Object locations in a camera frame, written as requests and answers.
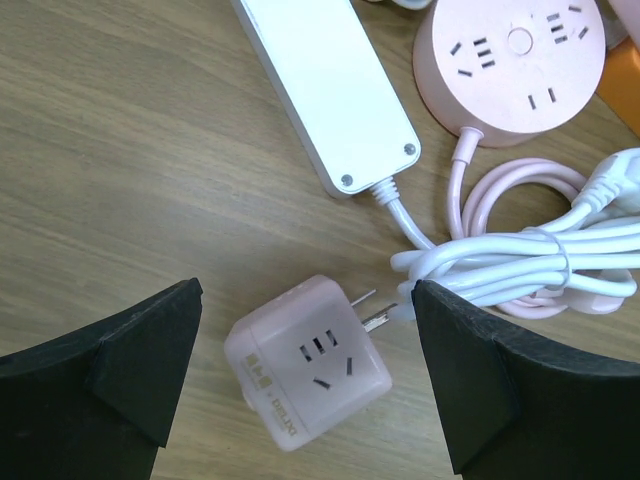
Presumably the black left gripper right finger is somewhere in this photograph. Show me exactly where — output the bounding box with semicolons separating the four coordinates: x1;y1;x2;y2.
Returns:
411;281;639;479

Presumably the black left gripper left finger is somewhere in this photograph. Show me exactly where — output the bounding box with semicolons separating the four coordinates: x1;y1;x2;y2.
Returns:
1;278;202;479

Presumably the pink cube socket adapter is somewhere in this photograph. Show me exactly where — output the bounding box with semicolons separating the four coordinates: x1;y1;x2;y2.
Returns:
224;275;392;452

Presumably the orange power strip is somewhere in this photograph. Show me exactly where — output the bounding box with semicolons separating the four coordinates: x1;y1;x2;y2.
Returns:
597;37;640;136

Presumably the pink round socket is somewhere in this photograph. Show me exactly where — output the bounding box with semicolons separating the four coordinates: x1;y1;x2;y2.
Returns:
413;0;606;148

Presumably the plain white power strip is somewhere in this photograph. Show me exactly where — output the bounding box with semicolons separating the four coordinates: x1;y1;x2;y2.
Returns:
232;1;421;198

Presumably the pink power strip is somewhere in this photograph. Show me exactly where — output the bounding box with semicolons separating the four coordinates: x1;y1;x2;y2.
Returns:
600;0;640;50

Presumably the white cable of plain strip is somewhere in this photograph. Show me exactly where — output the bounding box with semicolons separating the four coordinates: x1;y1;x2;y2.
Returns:
369;147;640;321

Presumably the pink bundled cable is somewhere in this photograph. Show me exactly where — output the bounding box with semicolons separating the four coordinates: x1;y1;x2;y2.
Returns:
446;125;640;319

